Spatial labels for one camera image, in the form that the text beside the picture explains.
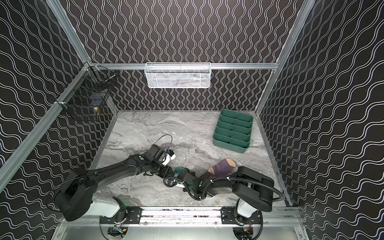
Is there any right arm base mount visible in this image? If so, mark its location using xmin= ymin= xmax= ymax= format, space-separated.
xmin=220 ymin=207 xmax=262 ymax=226

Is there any black wire basket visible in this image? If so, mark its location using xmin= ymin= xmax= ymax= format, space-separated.
xmin=61 ymin=66 xmax=117 ymax=122

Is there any aluminium front rail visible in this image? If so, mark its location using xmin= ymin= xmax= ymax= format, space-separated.
xmin=60 ymin=207 xmax=302 ymax=227

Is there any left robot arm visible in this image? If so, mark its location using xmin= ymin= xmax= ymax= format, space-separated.
xmin=52 ymin=145 xmax=176 ymax=222

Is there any blue orange striped sock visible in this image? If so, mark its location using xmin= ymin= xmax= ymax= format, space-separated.
xmin=174 ymin=167 xmax=185 ymax=178

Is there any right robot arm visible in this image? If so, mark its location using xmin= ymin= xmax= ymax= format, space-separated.
xmin=165 ymin=167 xmax=284 ymax=218

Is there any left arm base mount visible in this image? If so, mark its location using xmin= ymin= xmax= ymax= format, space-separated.
xmin=100 ymin=207 xmax=143 ymax=225

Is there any purple striped sock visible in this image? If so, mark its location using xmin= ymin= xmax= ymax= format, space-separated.
xmin=200 ymin=158 xmax=236 ymax=180

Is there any white wire basket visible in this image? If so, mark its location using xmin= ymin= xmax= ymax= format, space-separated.
xmin=145 ymin=62 xmax=212 ymax=89

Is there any green compartment tray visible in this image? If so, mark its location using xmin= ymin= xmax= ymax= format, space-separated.
xmin=213 ymin=109 xmax=254 ymax=154

